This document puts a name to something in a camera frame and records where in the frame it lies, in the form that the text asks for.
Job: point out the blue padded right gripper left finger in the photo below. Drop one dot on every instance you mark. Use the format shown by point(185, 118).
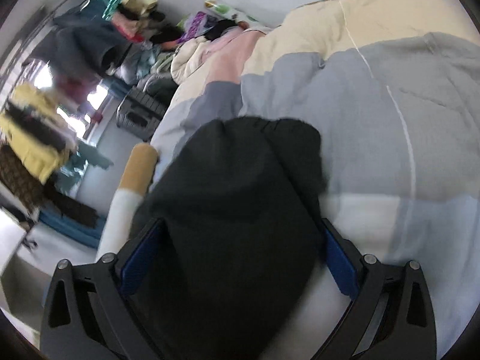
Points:
point(136, 256)

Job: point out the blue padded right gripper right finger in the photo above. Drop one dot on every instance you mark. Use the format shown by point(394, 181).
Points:
point(343, 261)

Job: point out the black puffer jacket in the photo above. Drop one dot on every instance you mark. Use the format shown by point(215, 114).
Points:
point(238, 242)

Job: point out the white and tan bolster pillow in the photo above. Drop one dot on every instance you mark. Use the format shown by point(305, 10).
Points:
point(131, 190)

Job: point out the yellow hanging jacket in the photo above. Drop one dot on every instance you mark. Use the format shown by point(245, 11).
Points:
point(40, 137)

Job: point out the pastel patchwork quilt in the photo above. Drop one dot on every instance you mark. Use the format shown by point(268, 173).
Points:
point(392, 86)

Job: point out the dark grey hanging jacket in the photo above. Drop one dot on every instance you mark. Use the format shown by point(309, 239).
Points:
point(81, 48)

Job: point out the green sock hanger rack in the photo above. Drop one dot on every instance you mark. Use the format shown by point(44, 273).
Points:
point(135, 20)

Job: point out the polka dot pillow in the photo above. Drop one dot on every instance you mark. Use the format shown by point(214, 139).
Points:
point(227, 12)

